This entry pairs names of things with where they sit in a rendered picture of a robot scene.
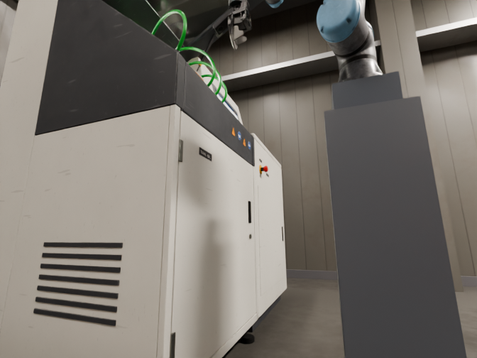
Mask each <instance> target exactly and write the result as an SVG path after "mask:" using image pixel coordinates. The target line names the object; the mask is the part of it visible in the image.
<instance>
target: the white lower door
mask: <svg viewBox="0 0 477 358"><path fill-rule="evenodd" d="M255 314H256V261H255V228H254V194H253V166H252V165H251V164H249V163H248V162H247V161H245V160H244V159H242V157H240V156H239V155H238V154H236V153H235V152H234V151H232V150H231V149H230V148H229V147H228V146H226V145H225V144H224V143H222V142H221V141H220V140H219V139H217V138H216V137H215V136H213V135H212V134H211V133H209V132H208V131H207V130H206V129H204V128H203V127H202V126H200V125H199V124H198V123H197V122H195V121H194V120H193V119H191V118H190V117H189V116H187V115H186V114H185V113H184V112H182V111H180V135H179V151H178V168H177V199H176V216H175V248H174V264H173V281H172V312H171V329H170V358H210V357H211V356H212V355H213V354H214V353H215V352H216V351H217V350H218V349H219V348H220V347H221V346H222V345H223V344H224V343H225V342H226V341H227V340H229V339H230V338H231V337H232V336H233V335H234V334H235V333H236V332H237V331H238V330H239V329H240V328H241V327H242V326H243V325H244V324H245V323H246V322H247V321H248V320H250V319H251V318H252V317H253V316H254V315H255Z"/></svg>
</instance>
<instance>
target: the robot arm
mask: <svg viewBox="0 0 477 358"><path fill-rule="evenodd" d="M265 1H266V3H267V4H269V5H270V6H271V7H272V8H277V7H279V6H280V5H281V3H282V2H283V0H265ZM323 2H324V3H323V5H321V6H320V7H319V10H318V13H317V27H318V29H319V32H320V34H321V36H322V37H323V39H325V41H326V42H327V43H328V45H329V47H330V48H331V49H332V51H333V52H334V54H335V56H336V57H337V60H338V64H339V81H338V82H345V81H349V80H356V79H360V78H364V77H371V76H375V75H382V74H383V73H382V71H381V70H380V68H379V67H378V63H377V57H376V52H375V43H374V32H373V29H372V27H371V25H370V23H369V22H367V21H366V20H365V15H364V12H365V3H366V0H324V1H323ZM249 7H250V5H249V3H248V0H229V10H228V11H227V12H226V13H225V14H224V15H223V16H222V17H221V18H220V19H219V20H218V21H217V22H216V23H215V24H214V25H213V28H214V30H215V31H216V33H217V34H218V35H220V34H221V33H223V32H224V31H225V30H226V29H227V28H229V35H230V39H231V44H232V46H233V48H234V50H236V49H237V48H238V45H240V44H242V43H244V42H245V41H246V40H247V37H245V36H242V35H243V33H245V32H247V31H249V30H251V17H250V16H251V15H250V13H249V12H248V8H249Z"/></svg>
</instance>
